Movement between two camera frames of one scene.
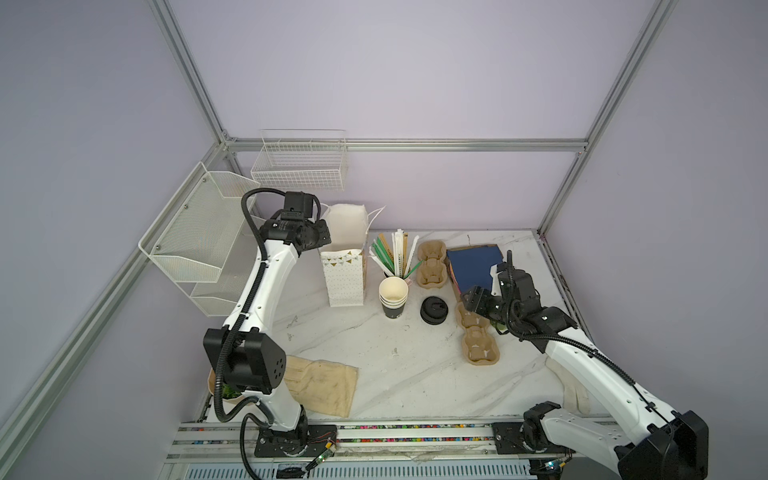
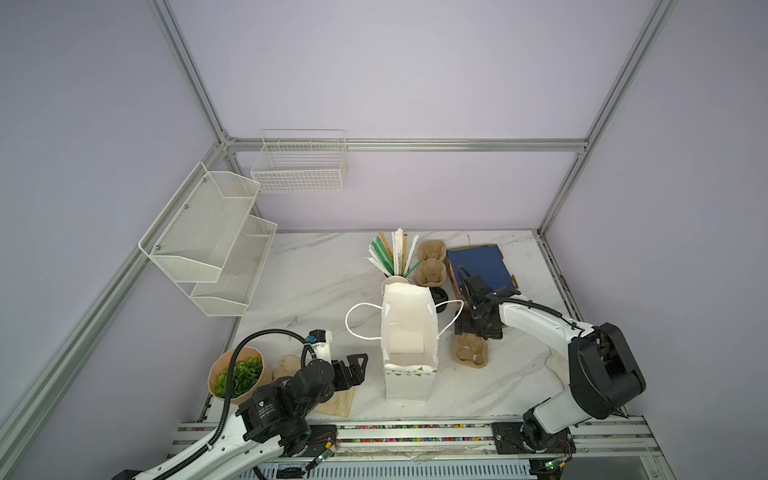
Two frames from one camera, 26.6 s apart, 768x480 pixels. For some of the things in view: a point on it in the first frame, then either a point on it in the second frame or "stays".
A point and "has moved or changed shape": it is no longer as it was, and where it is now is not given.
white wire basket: x=302 y=159 stays
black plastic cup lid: x=434 y=310 to x=439 y=296
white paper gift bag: x=344 y=258 to x=409 y=339
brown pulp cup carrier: x=432 y=272 stays
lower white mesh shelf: x=219 y=299 stays
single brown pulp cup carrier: x=479 y=344 has moved or changed shape
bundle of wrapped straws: x=395 y=260 stays
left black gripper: x=324 y=237 to x=356 y=374
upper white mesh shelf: x=192 y=237 stays
